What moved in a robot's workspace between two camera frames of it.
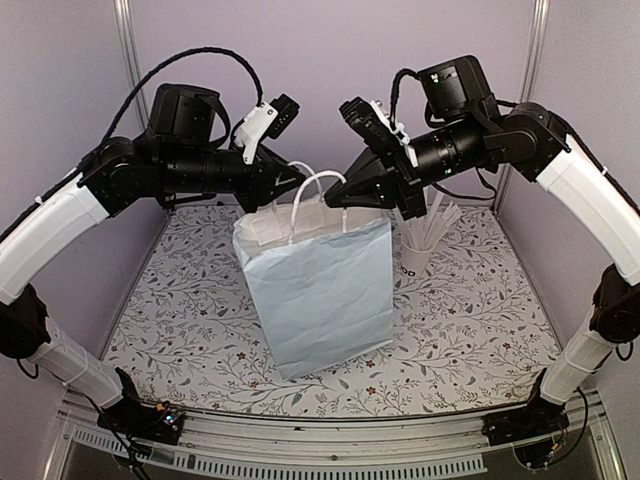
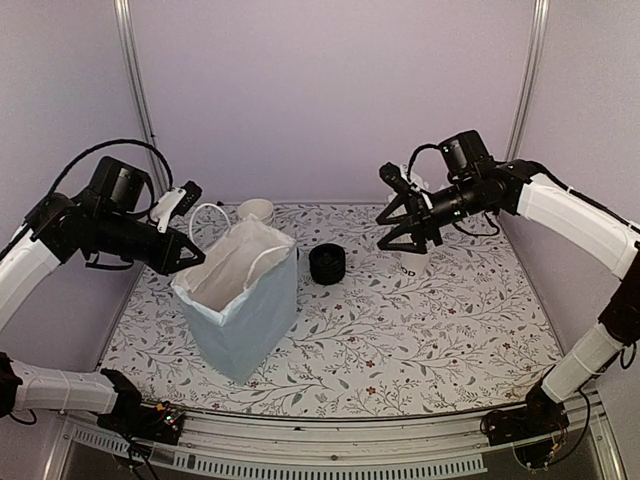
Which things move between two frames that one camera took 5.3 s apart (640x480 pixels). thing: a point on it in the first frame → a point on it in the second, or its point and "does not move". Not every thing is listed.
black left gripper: x=267 y=169 → x=167 y=261
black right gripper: x=362 y=187 → x=421 y=226
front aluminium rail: x=229 y=447 does not move
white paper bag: x=324 y=273 → x=242 y=296
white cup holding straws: x=414 y=262 does not move
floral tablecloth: x=466 y=330 does not move
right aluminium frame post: x=536 y=37 does not move
